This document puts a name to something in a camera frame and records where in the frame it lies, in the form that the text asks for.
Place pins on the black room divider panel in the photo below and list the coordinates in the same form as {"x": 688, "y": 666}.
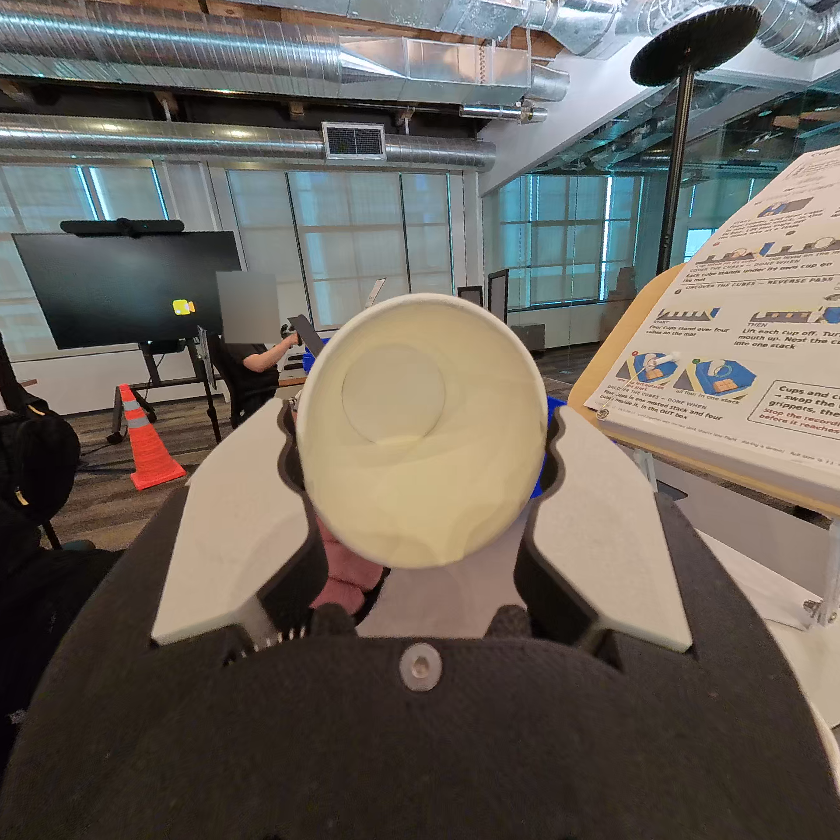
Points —
{"x": 499, "y": 295}

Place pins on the slim silver air duct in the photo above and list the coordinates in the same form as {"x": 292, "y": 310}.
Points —
{"x": 164, "y": 134}

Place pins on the white paper cup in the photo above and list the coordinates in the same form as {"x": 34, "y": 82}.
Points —
{"x": 420, "y": 433}

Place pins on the large black wall monitor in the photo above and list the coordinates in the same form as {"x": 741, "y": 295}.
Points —
{"x": 124, "y": 289}

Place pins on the wooden sheet holder board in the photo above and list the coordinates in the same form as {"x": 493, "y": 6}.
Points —
{"x": 630, "y": 328}

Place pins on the orange traffic cone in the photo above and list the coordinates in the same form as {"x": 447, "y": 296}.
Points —
{"x": 148, "y": 453}

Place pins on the black floor lamp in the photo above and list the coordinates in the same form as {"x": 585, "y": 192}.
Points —
{"x": 682, "y": 46}

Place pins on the silver corner air duct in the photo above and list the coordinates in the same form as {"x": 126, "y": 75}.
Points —
{"x": 656, "y": 16}

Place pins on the black video conference bar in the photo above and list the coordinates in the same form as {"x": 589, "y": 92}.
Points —
{"x": 121, "y": 227}

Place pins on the printed instruction sheet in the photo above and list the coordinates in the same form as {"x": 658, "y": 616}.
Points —
{"x": 741, "y": 341}

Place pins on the large silver air duct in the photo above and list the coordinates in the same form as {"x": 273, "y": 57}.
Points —
{"x": 197, "y": 46}

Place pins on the white vent grille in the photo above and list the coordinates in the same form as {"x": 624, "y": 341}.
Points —
{"x": 353, "y": 140}

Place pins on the white desk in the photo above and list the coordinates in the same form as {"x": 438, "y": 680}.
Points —
{"x": 754, "y": 590}

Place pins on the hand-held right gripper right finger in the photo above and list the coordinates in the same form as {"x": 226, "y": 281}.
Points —
{"x": 604, "y": 538}

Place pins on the dark tilted board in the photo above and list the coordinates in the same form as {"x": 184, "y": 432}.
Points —
{"x": 305, "y": 338}

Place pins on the clear acrylic bracket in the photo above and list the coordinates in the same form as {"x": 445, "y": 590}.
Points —
{"x": 828, "y": 590}

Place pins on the black backpack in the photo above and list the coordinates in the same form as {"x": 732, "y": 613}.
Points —
{"x": 33, "y": 453}

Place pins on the person's left hand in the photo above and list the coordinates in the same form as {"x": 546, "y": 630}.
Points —
{"x": 344, "y": 581}

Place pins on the black monitor stand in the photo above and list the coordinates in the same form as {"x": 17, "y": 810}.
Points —
{"x": 197, "y": 387}

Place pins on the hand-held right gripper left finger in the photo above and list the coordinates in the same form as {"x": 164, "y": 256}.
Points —
{"x": 223, "y": 525}

